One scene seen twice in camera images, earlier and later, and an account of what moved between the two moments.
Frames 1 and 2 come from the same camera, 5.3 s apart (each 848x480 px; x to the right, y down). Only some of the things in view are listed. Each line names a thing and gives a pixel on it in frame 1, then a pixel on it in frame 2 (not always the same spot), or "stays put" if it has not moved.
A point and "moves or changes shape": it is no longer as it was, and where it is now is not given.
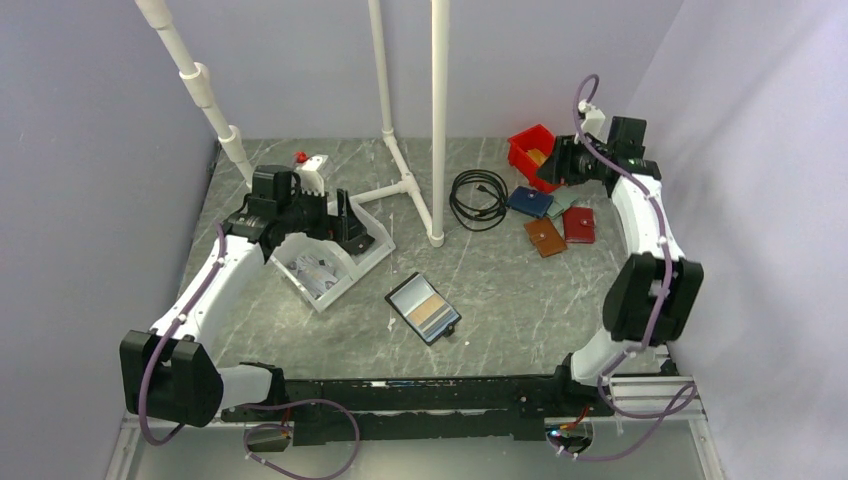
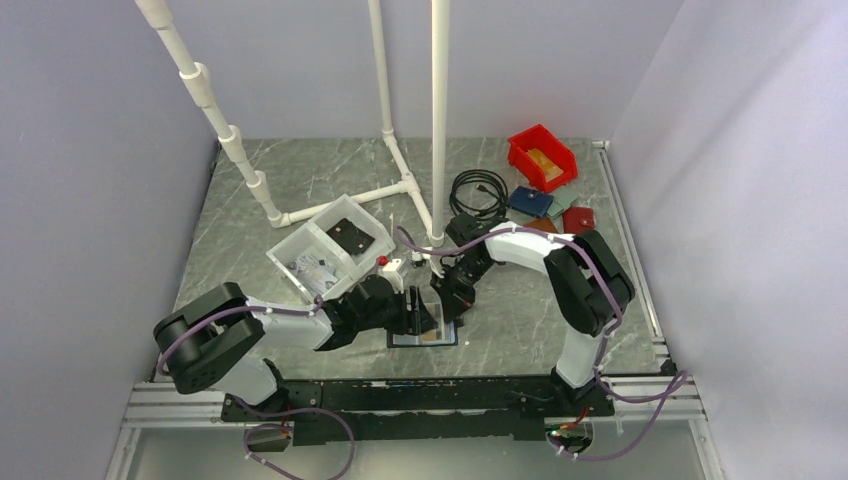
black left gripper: (328, 226) to (417, 319)
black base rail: (426, 411) stays put
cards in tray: (316, 274) stays put
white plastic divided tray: (324, 270) stays put
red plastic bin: (518, 147) stays put
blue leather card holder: (530, 201) stays put
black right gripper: (559, 164) to (455, 301)
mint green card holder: (563, 199) stays put
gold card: (425, 310) moves or changes shape
